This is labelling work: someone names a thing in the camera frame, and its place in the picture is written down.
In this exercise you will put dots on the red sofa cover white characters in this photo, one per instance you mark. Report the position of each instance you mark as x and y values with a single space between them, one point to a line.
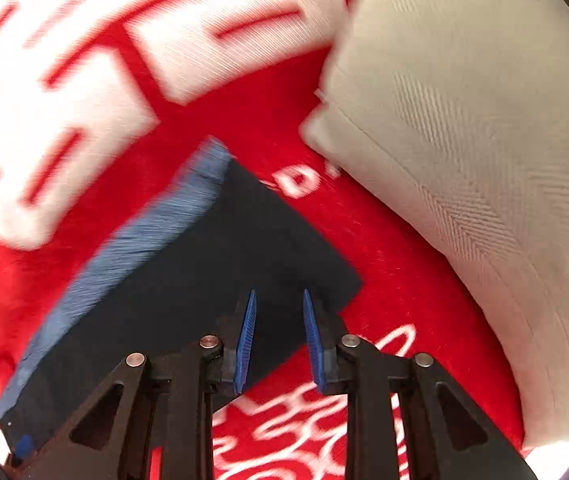
103 102

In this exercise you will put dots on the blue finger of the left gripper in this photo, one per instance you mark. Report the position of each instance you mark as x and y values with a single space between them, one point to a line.
24 448

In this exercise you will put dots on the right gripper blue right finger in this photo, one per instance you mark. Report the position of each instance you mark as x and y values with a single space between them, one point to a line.
320 340

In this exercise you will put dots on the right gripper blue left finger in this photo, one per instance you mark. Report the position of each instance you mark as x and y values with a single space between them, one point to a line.
238 335

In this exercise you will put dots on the black pants with blue waistband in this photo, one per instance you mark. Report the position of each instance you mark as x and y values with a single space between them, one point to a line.
165 279

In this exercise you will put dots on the beige cushion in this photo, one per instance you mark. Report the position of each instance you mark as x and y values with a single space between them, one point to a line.
455 113

